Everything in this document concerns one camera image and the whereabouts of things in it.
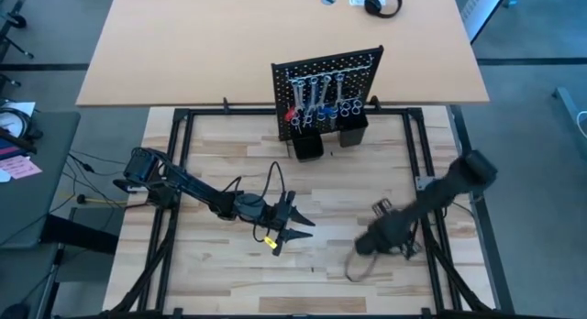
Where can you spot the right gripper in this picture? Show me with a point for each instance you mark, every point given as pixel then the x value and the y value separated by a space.
pixel 383 207

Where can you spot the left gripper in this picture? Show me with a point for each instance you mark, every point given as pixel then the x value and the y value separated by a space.
pixel 282 220

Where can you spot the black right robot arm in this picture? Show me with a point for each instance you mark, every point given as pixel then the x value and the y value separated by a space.
pixel 435 195

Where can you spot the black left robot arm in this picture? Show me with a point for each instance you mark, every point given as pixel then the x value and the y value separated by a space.
pixel 183 186

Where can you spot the yellow tape tag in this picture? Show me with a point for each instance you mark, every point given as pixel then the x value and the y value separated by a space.
pixel 270 242

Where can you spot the thin black rod tool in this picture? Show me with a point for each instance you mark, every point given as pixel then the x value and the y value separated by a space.
pixel 414 232

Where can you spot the short black pegboard bin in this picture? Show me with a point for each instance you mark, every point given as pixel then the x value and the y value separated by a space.
pixel 308 147

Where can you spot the tall black pegboard bin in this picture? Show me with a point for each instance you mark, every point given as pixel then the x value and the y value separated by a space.
pixel 353 133

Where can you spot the black clamp knob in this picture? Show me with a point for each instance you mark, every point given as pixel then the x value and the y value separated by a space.
pixel 226 106
pixel 375 102

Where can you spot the black perforated pegboard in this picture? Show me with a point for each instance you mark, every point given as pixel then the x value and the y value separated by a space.
pixel 362 76

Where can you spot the black headphones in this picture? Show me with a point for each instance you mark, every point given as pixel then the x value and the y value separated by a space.
pixel 373 5

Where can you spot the grey table leg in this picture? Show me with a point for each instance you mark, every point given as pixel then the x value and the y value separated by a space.
pixel 566 101

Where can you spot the grey desk grommet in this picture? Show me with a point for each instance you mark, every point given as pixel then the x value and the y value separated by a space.
pixel 328 0

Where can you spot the tan desk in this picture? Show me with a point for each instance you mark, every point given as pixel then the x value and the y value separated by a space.
pixel 183 44

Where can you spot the yellow rod black knob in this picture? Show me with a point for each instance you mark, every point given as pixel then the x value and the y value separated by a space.
pixel 81 199

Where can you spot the white perforated panel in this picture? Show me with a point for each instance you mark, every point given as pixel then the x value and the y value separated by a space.
pixel 477 7

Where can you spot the black floor box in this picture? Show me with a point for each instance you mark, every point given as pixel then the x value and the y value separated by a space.
pixel 78 234

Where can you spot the dark grey side desk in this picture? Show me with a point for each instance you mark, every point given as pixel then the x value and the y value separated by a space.
pixel 41 200

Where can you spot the pink paper note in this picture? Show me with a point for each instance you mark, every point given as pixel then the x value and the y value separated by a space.
pixel 20 167

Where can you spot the white paper sheet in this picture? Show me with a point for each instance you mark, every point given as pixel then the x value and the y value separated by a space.
pixel 25 107

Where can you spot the black chair base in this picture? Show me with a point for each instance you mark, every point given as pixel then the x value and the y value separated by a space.
pixel 17 20

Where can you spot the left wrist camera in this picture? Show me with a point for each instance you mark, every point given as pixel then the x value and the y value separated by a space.
pixel 250 206

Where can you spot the white hook rail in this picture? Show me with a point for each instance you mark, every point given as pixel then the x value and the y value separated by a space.
pixel 321 74

